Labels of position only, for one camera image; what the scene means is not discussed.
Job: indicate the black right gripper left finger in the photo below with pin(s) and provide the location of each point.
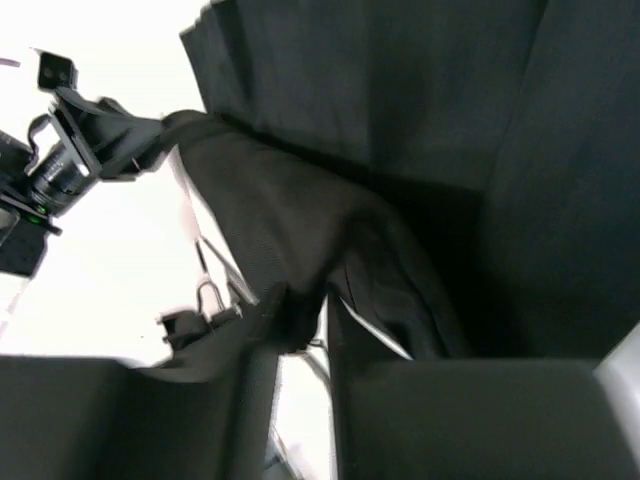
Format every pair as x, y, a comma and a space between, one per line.
203, 415

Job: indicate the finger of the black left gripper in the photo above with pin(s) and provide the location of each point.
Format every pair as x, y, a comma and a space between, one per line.
103, 140

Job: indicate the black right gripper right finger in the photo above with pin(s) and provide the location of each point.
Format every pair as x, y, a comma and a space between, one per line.
468, 419

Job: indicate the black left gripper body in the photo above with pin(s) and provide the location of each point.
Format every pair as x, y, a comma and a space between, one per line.
57, 181

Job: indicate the black skirt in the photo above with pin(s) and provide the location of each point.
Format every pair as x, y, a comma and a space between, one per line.
464, 174

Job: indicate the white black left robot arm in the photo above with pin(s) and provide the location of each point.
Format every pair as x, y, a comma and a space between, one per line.
24, 226

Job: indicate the metal binder clip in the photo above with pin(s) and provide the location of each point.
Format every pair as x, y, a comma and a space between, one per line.
183, 328

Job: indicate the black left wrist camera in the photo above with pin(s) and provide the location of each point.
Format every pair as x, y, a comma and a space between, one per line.
55, 72

